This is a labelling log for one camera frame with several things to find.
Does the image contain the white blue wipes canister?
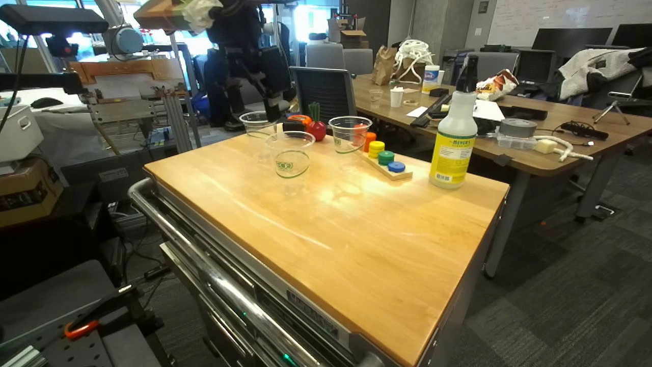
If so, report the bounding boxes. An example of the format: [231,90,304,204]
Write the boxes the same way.
[420,61,443,97]

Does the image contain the dark office chair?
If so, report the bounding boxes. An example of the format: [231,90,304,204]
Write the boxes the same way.
[289,65,359,126]

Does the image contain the wooden peg toy base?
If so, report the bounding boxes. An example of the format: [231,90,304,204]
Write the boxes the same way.
[359,143,415,183]

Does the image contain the steel workbench cabinet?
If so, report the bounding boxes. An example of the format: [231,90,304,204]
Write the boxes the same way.
[125,177,511,367]

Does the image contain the metal equipment stand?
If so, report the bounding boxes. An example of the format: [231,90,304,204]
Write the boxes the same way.
[66,0,202,155]

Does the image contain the white cloth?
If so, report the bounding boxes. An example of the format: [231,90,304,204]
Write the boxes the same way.
[555,46,646,102]

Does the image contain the steel workbench handle bar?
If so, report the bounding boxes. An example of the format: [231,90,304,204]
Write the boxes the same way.
[125,177,342,367]

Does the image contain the flat black remote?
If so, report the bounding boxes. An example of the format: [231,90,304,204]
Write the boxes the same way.
[555,118,611,146]

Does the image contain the black overhead panel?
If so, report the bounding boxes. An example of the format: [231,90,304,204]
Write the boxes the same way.
[0,3,109,38]

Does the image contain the spray bottle yellow label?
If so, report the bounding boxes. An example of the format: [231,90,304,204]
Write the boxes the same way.
[427,63,480,193]

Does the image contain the white appliance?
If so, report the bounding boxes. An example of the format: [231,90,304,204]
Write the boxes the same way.
[0,102,47,166]

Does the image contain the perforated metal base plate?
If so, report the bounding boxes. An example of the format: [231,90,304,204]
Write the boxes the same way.
[0,257,169,367]

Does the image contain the red cherry toy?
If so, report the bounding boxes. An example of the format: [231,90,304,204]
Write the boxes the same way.
[304,101,329,146]

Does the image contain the grey office chair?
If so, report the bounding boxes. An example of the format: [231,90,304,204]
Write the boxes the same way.
[339,48,377,78]
[304,41,347,70]

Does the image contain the brown office desk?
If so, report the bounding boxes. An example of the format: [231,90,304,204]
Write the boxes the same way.
[353,71,652,282]

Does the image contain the white paper sheets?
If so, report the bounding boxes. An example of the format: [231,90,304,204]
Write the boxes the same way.
[406,97,507,126]

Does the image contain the orange black tape measure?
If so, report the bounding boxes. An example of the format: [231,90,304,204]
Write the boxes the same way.
[280,112,315,134]

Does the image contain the orange clamp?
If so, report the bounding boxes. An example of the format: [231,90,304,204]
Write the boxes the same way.
[62,316,104,342]

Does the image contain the brown paper bag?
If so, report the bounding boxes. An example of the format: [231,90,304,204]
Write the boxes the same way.
[371,46,398,89]

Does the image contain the white power adapter cable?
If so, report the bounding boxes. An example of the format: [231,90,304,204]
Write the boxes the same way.
[530,133,595,166]

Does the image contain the long black bar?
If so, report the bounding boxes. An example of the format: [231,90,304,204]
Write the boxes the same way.
[407,90,453,130]

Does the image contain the white plastic bag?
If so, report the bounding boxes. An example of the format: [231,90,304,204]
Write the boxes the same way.
[393,38,436,86]

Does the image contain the cardboard box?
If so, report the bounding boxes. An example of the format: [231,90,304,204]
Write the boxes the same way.
[0,155,66,231]

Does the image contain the black monitor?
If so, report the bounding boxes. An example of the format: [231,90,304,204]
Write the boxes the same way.
[514,48,559,89]
[532,27,614,55]
[609,22,652,50]

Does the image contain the clear plastic cup green stripe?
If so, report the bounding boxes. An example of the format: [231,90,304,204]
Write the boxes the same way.
[326,115,375,158]
[235,111,284,143]
[271,128,317,181]

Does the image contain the colourful snack bag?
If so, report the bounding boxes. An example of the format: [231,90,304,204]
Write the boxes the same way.
[475,68,522,104]

